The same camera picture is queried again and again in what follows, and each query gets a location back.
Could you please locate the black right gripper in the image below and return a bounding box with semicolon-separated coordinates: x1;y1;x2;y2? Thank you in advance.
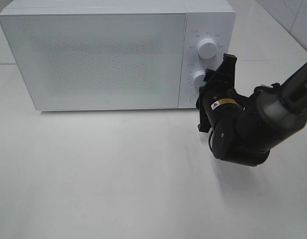
197;53;244;133

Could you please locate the round white door release button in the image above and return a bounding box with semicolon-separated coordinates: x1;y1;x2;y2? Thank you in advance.
190;93;199;107

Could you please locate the white microwave knob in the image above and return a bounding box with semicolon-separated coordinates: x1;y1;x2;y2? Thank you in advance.
197;36;217;59
193;70;205;88

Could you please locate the white microwave door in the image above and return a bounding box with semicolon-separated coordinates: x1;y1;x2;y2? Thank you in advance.
0;14;186;111

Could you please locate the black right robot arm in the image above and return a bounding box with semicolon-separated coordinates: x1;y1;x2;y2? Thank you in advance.
196;54;307;166

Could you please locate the white microwave oven body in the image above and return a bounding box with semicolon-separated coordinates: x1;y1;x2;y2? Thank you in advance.
0;0;236;111

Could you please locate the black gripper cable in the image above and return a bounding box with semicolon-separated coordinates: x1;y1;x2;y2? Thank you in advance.
207;129;216;152

